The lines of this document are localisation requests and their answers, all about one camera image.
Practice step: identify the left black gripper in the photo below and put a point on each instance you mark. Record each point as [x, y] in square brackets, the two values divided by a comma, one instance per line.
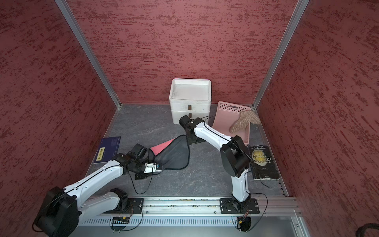
[137, 176]

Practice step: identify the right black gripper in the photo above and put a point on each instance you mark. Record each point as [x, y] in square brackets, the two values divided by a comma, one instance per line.
[190, 141]

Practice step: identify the pink grey dishcloth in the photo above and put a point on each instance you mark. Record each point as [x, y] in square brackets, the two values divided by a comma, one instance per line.
[171, 155]

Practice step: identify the beige striped woven dishcloth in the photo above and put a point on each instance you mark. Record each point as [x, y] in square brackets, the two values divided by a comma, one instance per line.
[245, 119]

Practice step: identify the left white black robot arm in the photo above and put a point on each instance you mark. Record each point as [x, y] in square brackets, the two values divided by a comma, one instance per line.
[64, 208]

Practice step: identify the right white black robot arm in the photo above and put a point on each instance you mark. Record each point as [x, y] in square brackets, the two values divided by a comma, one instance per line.
[234, 154]

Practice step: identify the white three-drawer storage box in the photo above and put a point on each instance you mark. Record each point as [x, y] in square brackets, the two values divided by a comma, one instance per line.
[191, 97]

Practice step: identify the blue book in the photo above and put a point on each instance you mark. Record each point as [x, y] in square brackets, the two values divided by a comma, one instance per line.
[108, 148]

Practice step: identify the black book gold cover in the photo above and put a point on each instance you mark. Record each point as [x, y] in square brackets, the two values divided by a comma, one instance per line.
[263, 167]

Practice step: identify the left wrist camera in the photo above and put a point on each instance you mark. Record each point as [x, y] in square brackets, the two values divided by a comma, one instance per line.
[152, 168]

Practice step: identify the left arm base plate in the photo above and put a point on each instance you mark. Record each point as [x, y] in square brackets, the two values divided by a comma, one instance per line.
[134, 205]

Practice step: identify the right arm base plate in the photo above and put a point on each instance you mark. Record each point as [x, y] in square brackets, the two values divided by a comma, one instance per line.
[233, 206]

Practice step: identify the aluminium front rail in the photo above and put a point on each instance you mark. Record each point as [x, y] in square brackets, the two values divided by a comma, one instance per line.
[208, 206]

